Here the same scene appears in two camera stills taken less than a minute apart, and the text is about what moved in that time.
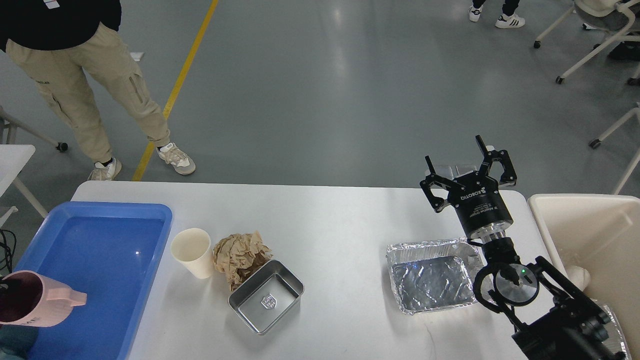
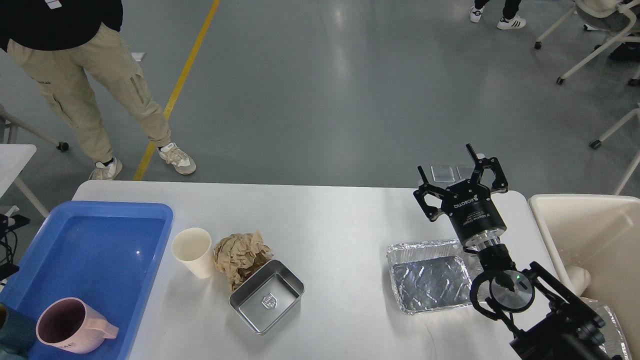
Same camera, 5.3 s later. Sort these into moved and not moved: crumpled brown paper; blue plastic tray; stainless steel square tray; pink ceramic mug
Moved: pink ceramic mug
Not moved: crumpled brown paper; blue plastic tray; stainless steel square tray
